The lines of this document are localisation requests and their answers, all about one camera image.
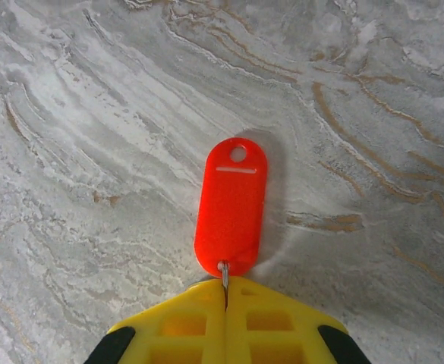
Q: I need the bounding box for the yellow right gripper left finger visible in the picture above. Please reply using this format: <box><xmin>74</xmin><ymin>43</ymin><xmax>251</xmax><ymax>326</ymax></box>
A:
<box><xmin>83</xmin><ymin>278</ymin><xmax>227</xmax><ymax>364</ymax></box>

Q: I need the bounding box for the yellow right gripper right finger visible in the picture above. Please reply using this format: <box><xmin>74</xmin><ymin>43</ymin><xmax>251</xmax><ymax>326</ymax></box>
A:
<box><xmin>225</xmin><ymin>275</ymin><xmax>373</xmax><ymax>364</ymax></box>

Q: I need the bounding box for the small steel split ring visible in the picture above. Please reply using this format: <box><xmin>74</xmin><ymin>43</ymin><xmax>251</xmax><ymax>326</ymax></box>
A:
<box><xmin>217</xmin><ymin>259</ymin><xmax>231</xmax><ymax>310</ymax></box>

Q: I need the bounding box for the red plastic key tag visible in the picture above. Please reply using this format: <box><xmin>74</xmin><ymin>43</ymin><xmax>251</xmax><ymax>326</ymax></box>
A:
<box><xmin>193</xmin><ymin>136</ymin><xmax>269</xmax><ymax>280</ymax></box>

